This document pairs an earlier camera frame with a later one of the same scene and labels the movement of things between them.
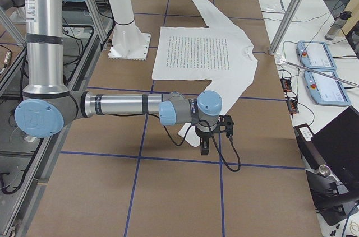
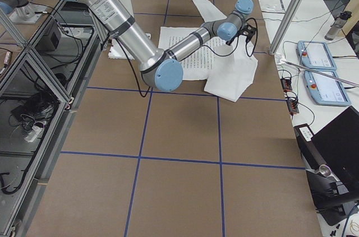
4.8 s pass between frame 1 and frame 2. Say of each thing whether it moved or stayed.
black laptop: stayed
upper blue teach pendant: stayed
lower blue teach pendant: stayed
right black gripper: moved
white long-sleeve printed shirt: moved
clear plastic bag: stayed
